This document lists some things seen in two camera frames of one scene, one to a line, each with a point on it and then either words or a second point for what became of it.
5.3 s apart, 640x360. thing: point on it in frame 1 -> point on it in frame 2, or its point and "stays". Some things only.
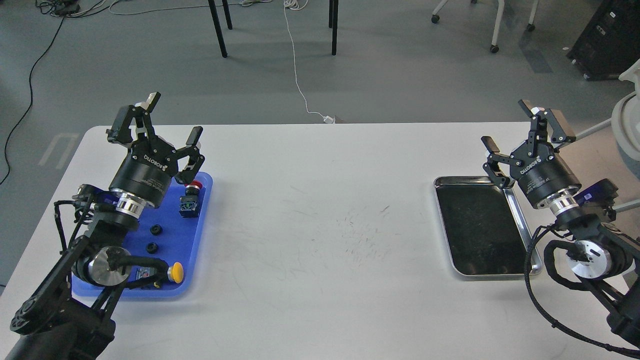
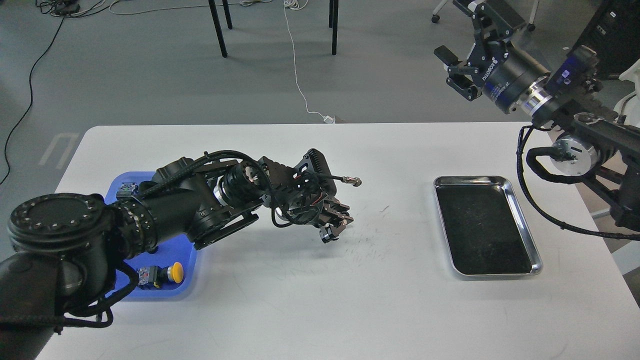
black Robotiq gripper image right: [539, 171] -> [505, 73]
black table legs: [333, 15] stays
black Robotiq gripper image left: [146, 171] -> [316, 208]
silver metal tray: [485, 231] stays
